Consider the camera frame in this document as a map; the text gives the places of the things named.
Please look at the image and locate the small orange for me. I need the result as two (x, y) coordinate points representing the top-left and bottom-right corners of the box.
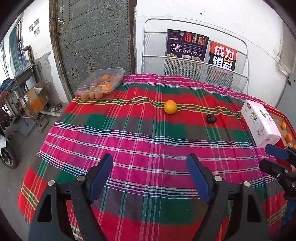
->
(280, 122), (287, 130)

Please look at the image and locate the large orange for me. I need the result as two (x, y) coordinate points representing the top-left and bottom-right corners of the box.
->
(164, 100), (177, 114)

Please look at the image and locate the red cardboard tray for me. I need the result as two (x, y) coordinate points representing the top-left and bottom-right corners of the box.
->
(265, 107), (295, 172)

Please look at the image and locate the pink white tissue pack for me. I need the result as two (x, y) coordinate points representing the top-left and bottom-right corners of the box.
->
(241, 100), (281, 148)

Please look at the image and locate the scooter wheel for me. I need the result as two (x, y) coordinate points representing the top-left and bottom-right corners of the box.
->
(1, 144), (19, 169)

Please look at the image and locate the dark plum right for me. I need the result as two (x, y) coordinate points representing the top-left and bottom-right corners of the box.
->
(206, 113), (217, 124)

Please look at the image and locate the red black magazine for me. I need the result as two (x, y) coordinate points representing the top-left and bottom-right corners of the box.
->
(209, 42), (237, 71)

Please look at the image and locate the cardboard box on floor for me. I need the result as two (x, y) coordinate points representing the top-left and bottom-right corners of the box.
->
(19, 82), (49, 117)

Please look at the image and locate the metal shelf cart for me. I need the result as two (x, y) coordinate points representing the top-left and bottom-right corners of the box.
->
(6, 63), (49, 136)

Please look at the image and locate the plaid red green tablecloth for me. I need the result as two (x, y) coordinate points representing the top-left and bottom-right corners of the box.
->
(18, 74), (287, 240)

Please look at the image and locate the metal mesh magazine rack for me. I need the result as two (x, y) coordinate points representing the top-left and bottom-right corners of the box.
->
(137, 18), (249, 92)

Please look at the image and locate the clear plastic fruit container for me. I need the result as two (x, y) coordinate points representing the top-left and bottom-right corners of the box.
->
(76, 67), (125, 101)

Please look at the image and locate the dark cookbook magazine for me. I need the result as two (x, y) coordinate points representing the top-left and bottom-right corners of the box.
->
(166, 29), (209, 61)

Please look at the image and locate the studded metal door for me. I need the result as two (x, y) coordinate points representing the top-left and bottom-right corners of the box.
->
(49, 1), (137, 101)

